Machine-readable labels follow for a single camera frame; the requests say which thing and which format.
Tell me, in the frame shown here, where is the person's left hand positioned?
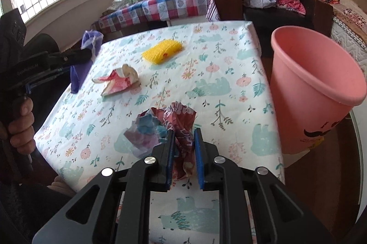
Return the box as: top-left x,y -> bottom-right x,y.
0,96 -> 37,155

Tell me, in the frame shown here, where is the purple plastic bag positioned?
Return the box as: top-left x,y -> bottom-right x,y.
70,30 -> 104,94

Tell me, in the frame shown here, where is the plaid tablecloth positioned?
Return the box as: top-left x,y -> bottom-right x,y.
91,0 -> 222,36

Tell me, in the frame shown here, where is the pink plastic bin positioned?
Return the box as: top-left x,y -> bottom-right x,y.
270,26 -> 364,156

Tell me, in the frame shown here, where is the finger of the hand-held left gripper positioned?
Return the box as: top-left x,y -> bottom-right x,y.
47,48 -> 93,68
24,66 -> 73,93

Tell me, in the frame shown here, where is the black leather armchair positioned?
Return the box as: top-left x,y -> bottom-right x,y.
212,0 -> 334,59

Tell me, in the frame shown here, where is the red printed paper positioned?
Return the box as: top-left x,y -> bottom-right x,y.
149,101 -> 199,181

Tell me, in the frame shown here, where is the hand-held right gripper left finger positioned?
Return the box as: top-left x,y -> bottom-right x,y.
36,131 -> 176,244

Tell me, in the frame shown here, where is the crumpled blue pink paper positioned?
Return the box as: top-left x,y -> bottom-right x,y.
123,111 -> 169,159

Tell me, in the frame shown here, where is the floral brown bedspread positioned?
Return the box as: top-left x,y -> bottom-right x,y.
339,0 -> 367,30

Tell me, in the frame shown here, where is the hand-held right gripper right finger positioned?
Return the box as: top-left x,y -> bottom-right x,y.
194,128 -> 334,244

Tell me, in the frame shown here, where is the quilted bed mattress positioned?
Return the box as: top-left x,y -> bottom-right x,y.
330,13 -> 367,76

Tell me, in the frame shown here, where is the person's dark clothing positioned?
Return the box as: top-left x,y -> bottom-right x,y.
0,169 -> 73,244

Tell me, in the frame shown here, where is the pink white crumpled wrapper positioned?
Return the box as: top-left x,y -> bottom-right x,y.
92,64 -> 140,97

